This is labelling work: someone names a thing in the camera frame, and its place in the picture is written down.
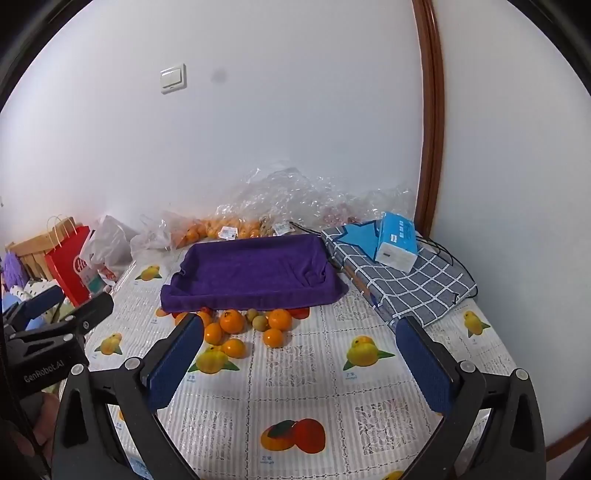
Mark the person's left hand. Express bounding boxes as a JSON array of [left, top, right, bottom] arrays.
[[21, 392, 61, 466]]

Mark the white patterned cloth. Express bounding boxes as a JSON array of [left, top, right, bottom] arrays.
[[9, 279, 54, 303]]

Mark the kraft paper bag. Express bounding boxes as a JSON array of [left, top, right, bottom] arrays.
[[6, 215, 77, 282]]

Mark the labelled clear bag of mandarins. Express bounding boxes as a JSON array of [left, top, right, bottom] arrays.
[[198, 203, 266, 241]]

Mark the white plastic bag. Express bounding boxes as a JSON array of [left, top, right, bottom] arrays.
[[81, 215, 134, 282]]

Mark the light blue cloth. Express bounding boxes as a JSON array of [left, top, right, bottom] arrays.
[[0, 293, 26, 319]]

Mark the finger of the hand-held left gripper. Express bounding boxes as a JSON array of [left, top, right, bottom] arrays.
[[2, 285, 64, 329], [11, 294, 115, 345]]

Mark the grey checked cloth bag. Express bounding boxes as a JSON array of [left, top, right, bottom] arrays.
[[320, 220, 478, 329]]

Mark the purple towel lined tray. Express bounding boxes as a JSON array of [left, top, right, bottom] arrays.
[[160, 233, 350, 312]]

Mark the brown wooden door frame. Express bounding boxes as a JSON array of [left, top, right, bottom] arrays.
[[412, 0, 446, 232]]

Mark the crumpled clear plastic bag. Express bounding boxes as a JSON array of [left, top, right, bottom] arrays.
[[217, 161, 370, 232]]

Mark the white light switch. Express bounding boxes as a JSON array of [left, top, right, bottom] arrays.
[[161, 64, 187, 95]]

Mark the blue white tissue pack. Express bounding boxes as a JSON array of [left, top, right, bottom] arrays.
[[374, 211, 419, 271]]

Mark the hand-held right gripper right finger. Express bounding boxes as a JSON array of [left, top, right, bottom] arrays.
[[394, 316, 548, 480]]

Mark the labelled bag of brown fruits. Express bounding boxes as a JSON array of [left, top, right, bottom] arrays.
[[261, 215, 301, 238]]

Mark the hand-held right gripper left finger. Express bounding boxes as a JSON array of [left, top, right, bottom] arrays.
[[51, 314, 206, 480]]

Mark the red paper bag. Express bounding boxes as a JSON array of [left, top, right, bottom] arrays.
[[45, 224, 95, 306]]

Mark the clear plastic bag of mandarins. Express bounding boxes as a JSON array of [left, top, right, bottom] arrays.
[[130, 210, 201, 252]]

